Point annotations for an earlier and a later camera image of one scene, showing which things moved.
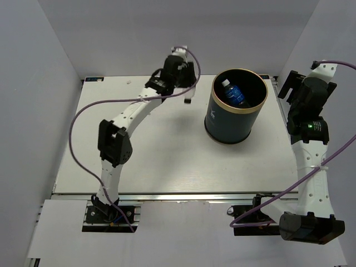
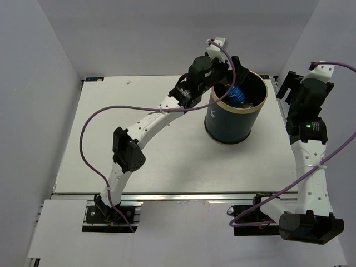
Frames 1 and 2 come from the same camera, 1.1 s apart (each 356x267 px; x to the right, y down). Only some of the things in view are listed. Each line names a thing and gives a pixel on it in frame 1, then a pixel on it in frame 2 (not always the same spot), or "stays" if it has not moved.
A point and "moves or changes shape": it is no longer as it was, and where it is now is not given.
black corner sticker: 94,79 stays
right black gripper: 293,81 stays
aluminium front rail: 139,197 stays
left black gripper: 191,77 -> 241,71
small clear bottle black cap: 188,94 moves or changes shape
